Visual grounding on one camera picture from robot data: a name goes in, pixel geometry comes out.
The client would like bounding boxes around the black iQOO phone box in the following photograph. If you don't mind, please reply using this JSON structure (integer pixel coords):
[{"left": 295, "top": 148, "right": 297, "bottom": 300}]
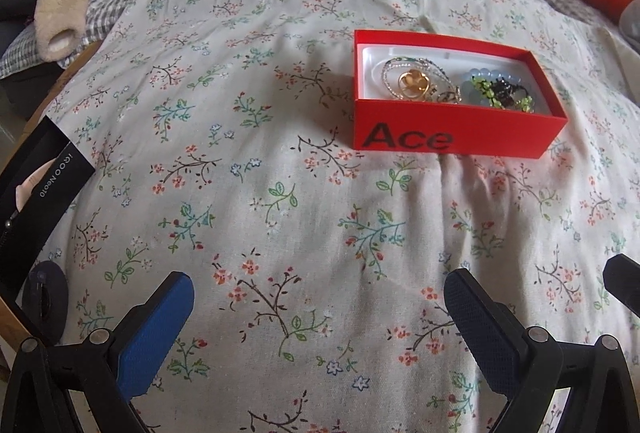
[{"left": 1, "top": 118, "right": 96, "bottom": 302}]

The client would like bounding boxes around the floral white bed quilt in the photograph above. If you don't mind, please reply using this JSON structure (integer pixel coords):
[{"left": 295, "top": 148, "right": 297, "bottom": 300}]
[{"left": 42, "top": 0, "right": 639, "bottom": 432}]

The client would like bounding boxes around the red Ace cardboard box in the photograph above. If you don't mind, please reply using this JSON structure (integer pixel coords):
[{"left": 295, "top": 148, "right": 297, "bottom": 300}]
[{"left": 352, "top": 29, "right": 568, "bottom": 158}]

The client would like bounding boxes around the green and black bead bracelet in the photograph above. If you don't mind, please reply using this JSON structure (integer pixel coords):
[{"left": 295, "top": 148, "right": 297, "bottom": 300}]
[{"left": 472, "top": 76, "right": 536, "bottom": 115}]

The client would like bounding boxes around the clear pink beaded bracelet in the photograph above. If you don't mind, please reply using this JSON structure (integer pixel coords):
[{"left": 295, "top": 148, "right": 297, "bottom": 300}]
[{"left": 380, "top": 56, "right": 464, "bottom": 104}]

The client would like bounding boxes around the large gold flower ring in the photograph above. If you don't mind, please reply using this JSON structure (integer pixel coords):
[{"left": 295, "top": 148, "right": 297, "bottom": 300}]
[{"left": 397, "top": 68, "right": 434, "bottom": 102}]

